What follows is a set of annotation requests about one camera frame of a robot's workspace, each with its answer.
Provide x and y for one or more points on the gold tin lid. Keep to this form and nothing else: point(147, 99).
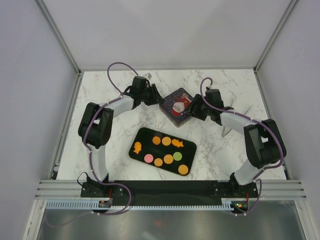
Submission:
point(179, 100)

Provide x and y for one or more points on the left aluminium frame post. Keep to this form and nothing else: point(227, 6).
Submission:
point(57, 34)

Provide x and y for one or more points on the gold cookie tin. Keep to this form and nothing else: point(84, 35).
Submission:
point(177, 118)

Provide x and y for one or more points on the black oval tray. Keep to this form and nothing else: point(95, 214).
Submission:
point(145, 136)

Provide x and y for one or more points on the right aluminium frame post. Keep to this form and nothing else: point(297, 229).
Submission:
point(275, 34)

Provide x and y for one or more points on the green sandwich cookie right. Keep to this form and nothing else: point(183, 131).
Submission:
point(177, 156)

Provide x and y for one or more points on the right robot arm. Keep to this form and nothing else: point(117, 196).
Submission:
point(264, 145)

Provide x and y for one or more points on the orange fish cookie left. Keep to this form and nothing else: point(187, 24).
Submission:
point(137, 147)

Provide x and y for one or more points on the orange dotted cookie middle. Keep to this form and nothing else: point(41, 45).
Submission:
point(168, 159)

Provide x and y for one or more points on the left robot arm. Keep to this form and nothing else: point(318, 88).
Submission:
point(95, 131)

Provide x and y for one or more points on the orange shell cookie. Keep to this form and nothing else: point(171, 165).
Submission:
point(158, 162)

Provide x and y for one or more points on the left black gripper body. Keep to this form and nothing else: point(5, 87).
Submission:
point(148, 96)

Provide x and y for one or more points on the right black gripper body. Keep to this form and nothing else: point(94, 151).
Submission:
point(201, 111)

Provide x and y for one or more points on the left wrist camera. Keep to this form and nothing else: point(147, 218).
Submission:
point(148, 76)

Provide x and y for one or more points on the orange fish cookie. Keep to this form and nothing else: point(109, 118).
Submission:
point(137, 147)
point(177, 143)

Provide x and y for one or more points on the aluminium frame post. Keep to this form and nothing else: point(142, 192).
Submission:
point(57, 34)
point(275, 34)

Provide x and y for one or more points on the orange fish cookie right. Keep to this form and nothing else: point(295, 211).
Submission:
point(177, 143)

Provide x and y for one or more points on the orange chip cookie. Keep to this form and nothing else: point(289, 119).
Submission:
point(156, 140)

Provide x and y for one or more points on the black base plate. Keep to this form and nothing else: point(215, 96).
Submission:
point(128, 189)

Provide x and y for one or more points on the orange dotted cookie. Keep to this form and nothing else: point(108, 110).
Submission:
point(183, 169)
point(166, 141)
point(168, 159)

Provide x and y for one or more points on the pink sandwich cookie lower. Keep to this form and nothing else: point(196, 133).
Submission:
point(148, 158)

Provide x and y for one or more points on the orange dotted cookie lower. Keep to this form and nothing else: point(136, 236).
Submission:
point(183, 169)

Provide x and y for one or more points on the orange dotted cookie upper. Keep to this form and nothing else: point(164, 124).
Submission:
point(166, 141)

